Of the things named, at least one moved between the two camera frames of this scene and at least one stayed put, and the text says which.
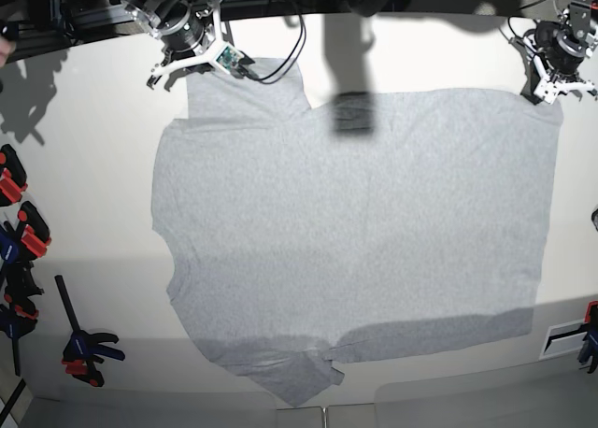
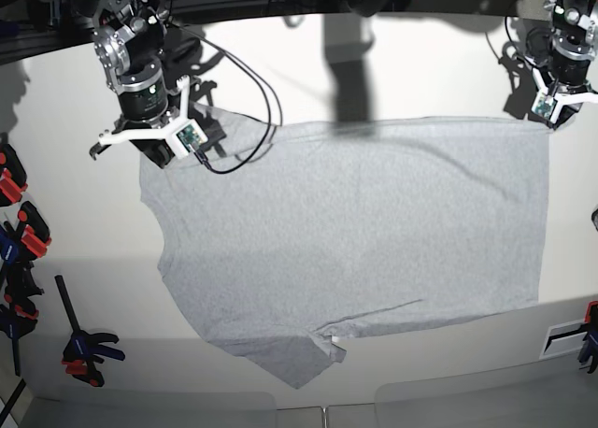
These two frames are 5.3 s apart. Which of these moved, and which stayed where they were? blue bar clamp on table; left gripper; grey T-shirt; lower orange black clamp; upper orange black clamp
Moved: left gripper; grey T-shirt
Stayed: lower orange black clamp; blue bar clamp on table; upper orange black clamp
